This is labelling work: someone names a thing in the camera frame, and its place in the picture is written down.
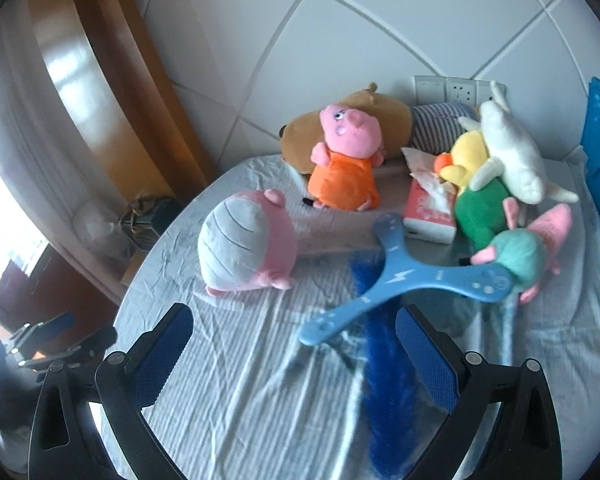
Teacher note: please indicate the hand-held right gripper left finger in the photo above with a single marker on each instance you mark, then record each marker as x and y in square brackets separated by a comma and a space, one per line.
[162, 355]

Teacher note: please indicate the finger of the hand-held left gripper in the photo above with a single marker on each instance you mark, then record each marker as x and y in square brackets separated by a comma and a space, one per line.
[62, 321]
[87, 341]

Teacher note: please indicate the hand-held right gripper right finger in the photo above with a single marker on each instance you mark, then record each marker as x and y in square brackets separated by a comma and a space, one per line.
[430, 360]

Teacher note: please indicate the blue plastic boomerang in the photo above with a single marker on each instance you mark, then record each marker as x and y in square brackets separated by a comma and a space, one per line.
[405, 280]

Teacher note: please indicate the pink pig plush teal dress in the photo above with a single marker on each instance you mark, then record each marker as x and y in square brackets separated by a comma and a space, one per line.
[520, 255]

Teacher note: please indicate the pink white round plush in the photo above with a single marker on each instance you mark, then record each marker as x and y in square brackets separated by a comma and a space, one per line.
[240, 240]

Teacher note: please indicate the dark cluttered box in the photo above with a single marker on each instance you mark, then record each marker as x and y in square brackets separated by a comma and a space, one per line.
[140, 220]

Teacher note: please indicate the pink tissue pack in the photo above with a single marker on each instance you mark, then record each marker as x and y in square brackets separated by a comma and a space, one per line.
[427, 215]

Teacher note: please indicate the yellow green duck plush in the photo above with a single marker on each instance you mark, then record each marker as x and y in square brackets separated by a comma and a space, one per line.
[480, 215]

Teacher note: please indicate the pink pig plush orange dress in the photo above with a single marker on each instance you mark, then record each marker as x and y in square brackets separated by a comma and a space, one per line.
[340, 175]

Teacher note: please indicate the white shark plush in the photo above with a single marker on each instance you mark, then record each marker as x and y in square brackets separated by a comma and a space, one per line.
[510, 150]

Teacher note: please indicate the striped plush toy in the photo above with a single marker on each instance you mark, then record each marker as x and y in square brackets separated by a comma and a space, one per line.
[437, 120]

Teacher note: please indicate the brown capybara plush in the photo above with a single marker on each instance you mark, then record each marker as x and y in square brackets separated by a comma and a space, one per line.
[380, 110]

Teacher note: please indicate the wooden door frame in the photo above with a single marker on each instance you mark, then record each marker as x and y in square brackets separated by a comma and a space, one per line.
[130, 85]

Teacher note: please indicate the white wall switch panel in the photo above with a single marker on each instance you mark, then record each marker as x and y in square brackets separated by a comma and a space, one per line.
[430, 89]

